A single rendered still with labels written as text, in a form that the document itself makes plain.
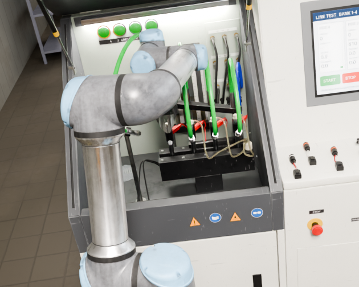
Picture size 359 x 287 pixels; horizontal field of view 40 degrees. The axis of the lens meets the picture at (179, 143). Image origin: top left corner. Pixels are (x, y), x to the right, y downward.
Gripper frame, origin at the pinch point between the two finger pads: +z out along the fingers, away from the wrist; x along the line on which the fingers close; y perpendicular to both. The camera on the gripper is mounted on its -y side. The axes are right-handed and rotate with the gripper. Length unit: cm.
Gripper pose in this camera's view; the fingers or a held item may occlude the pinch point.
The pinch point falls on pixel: (167, 128)
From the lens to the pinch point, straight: 171.2
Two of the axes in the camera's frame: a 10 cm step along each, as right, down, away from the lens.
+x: 9.9, -1.3, -0.5
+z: 1.4, 8.6, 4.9
